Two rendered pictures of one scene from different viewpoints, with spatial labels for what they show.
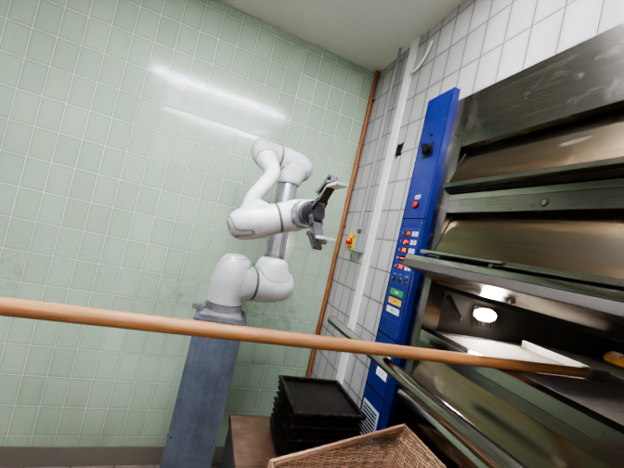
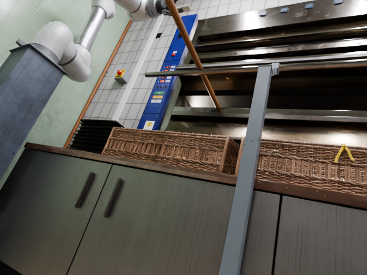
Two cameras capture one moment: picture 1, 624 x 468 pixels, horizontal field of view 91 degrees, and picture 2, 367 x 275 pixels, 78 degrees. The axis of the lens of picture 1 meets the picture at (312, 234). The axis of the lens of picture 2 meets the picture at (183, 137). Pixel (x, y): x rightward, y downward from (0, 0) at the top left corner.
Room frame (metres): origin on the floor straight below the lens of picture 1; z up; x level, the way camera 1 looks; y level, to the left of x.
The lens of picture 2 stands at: (0.01, 0.39, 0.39)
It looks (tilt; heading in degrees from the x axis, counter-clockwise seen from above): 22 degrees up; 318
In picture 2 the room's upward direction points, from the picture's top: 17 degrees clockwise
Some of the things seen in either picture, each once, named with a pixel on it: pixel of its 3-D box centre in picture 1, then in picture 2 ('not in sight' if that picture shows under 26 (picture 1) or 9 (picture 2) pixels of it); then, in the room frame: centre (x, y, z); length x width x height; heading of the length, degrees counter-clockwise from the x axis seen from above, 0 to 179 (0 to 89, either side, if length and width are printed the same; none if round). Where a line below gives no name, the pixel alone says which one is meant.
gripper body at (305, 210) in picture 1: (314, 213); (165, 5); (0.90, 0.01, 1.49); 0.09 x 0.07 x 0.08; 18
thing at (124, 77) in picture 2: (356, 242); (122, 76); (1.72, -0.25, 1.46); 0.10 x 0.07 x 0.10; 19
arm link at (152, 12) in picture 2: (307, 214); (155, 8); (0.97, 0.03, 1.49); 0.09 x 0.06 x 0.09; 108
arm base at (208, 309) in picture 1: (218, 306); (38, 55); (1.39, 0.33, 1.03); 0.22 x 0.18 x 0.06; 104
